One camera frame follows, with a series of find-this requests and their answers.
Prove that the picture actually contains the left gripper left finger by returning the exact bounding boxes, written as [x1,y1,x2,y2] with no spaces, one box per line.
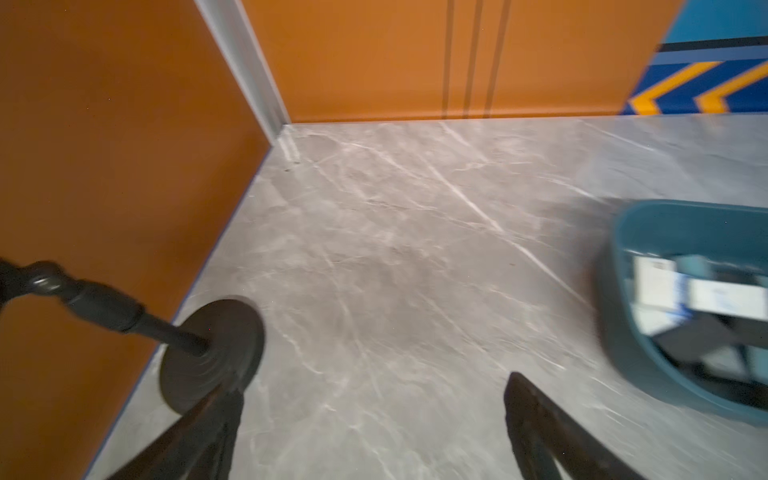
[111,385,244,479]

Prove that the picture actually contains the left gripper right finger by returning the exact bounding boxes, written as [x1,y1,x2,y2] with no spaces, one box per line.
[504,372,642,479]

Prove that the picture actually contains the white eraser low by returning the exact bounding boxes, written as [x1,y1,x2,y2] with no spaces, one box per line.
[687,279,767,321]

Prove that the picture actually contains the white eraser 4B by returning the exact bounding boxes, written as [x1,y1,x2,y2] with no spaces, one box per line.
[633,256,686,311]

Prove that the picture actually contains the teal plastic storage box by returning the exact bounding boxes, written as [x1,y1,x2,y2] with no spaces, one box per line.
[594,200,767,427]

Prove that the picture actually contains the black round microphone base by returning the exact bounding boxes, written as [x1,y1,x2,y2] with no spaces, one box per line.
[159,298,266,414]

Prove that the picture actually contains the black microphone on stand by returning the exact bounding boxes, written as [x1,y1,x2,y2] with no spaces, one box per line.
[1,259,208,356]

